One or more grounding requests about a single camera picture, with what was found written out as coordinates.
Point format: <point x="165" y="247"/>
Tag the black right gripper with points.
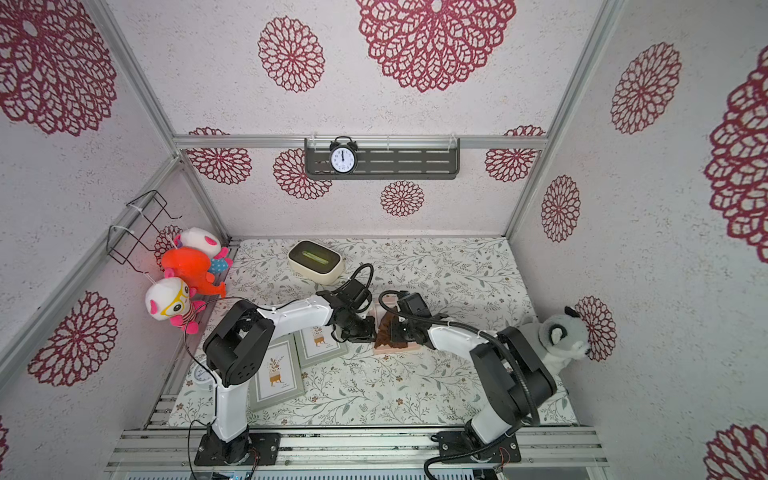
<point x="402" y="330"/>

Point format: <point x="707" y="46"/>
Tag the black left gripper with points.
<point x="368" y="336"/>

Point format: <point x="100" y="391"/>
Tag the brown cloth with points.
<point x="384" y="342"/>

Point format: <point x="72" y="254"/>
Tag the pink picture frame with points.
<point x="377" y="312"/>

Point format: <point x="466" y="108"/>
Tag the green picture frame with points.
<point x="279" y="378"/>
<point x="317" y="344"/>

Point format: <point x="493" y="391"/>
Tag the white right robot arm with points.
<point x="513" y="377"/>

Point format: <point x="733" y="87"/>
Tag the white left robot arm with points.
<point x="238" y="345"/>

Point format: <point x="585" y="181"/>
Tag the cream tissue box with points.
<point x="316" y="262"/>

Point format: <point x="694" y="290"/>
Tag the black alarm clock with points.
<point x="343" y="155"/>

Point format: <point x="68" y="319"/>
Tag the grey husky plush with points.
<point x="558" y="340"/>

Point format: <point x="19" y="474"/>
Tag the white alarm clock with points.
<point x="202" y="378"/>

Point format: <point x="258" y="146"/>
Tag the white pink plush toy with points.
<point x="203" y="241"/>

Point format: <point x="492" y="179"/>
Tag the orange plush toy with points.
<point x="192" y="266"/>

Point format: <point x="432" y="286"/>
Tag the white plush with glasses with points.
<point x="172" y="299"/>

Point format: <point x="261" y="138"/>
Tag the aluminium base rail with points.
<point x="362" y="448"/>

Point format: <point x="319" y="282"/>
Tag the grey wall shelf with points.
<point x="390" y="162"/>

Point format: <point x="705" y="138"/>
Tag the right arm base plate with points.
<point x="462" y="447"/>

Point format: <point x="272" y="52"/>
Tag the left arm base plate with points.
<point x="240" y="449"/>

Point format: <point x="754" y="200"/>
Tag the black wire basket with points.
<point x="142" y="231"/>

